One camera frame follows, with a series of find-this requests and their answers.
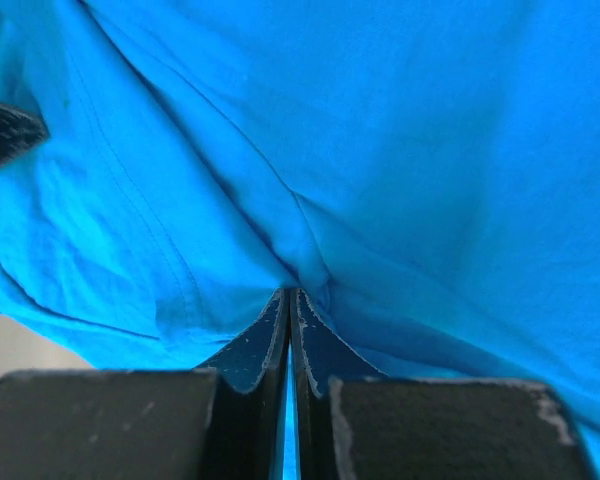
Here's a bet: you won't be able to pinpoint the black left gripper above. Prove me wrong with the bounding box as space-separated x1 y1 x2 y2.
0 102 49 167

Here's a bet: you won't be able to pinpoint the blue t shirt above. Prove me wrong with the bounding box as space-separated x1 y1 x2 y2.
0 1 600 473

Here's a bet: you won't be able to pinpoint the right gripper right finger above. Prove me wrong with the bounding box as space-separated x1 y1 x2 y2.
289 289 597 479

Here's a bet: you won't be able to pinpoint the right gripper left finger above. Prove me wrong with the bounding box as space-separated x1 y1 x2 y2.
0 290 289 479

